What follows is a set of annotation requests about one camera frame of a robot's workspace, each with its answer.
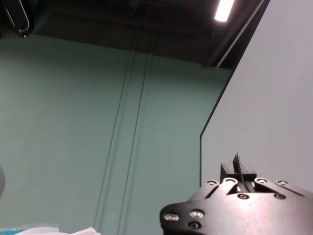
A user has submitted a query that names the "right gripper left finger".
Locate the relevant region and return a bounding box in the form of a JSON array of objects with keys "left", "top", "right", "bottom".
[{"left": 221, "top": 162, "right": 239, "bottom": 195}]

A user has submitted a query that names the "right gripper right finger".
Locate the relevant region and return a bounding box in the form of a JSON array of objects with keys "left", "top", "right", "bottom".
[{"left": 241, "top": 163, "right": 269, "bottom": 193}]

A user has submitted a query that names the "white crumpled sheet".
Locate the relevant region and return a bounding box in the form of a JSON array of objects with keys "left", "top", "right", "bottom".
[{"left": 26, "top": 226, "right": 102, "bottom": 235}]

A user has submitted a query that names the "ceiling strip light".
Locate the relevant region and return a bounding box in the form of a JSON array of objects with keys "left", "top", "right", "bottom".
[{"left": 214, "top": 0, "right": 236, "bottom": 23}]

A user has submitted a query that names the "green wall conduit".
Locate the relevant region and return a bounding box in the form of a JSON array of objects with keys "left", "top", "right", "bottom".
[{"left": 94, "top": 48, "right": 157, "bottom": 235}]

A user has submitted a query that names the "black cable loop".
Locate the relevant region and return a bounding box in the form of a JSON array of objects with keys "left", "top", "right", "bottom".
[{"left": 0, "top": 0, "right": 37, "bottom": 39}]

